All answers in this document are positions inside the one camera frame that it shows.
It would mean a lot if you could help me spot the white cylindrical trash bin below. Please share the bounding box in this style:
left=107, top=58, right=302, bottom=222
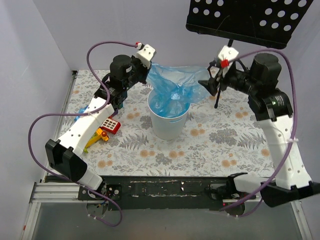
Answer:
left=147, top=90, right=191, bottom=141

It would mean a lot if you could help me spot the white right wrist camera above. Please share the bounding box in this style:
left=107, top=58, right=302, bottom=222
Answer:
left=217, top=45, right=239, bottom=77

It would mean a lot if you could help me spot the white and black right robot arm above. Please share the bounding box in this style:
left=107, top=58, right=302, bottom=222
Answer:
left=199, top=48, right=320, bottom=208

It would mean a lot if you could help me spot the black perforated music stand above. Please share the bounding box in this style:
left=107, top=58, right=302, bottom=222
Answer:
left=185, top=0, right=315, bottom=110

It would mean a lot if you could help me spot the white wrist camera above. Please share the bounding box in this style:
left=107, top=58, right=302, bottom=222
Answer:
left=135, top=42, right=157, bottom=70
left=217, top=45, right=239, bottom=77

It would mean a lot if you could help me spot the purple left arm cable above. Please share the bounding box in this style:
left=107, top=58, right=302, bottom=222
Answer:
left=27, top=41, right=141, bottom=227

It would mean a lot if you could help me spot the colourful toy block pile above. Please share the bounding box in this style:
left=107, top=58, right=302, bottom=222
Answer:
left=83, top=127, right=109, bottom=153

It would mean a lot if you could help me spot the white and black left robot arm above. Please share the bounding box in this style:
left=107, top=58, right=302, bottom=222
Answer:
left=45, top=52, right=153, bottom=200

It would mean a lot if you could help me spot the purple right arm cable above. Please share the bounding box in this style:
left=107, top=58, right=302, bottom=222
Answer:
left=219, top=48, right=298, bottom=217

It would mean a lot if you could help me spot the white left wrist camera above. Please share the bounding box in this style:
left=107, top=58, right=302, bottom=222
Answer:
left=135, top=42, right=157, bottom=70

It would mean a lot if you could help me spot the black scratched base plate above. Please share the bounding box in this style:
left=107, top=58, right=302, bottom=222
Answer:
left=77, top=174, right=257, bottom=211

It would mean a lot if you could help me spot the blue plastic trash bag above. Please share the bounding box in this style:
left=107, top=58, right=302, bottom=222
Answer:
left=147, top=63, right=209, bottom=118

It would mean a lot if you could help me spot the red toy phone block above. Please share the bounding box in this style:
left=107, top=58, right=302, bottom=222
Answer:
left=100, top=117, right=121, bottom=135

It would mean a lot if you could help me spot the blue bag piece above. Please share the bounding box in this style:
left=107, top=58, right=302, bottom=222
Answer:
left=74, top=105, right=88, bottom=122

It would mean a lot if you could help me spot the aluminium rail frame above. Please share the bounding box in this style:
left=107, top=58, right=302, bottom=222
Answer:
left=19, top=69, right=313, bottom=240

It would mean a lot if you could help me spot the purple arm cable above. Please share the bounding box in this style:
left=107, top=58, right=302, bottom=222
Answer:
left=27, top=41, right=141, bottom=227
left=219, top=48, right=298, bottom=217

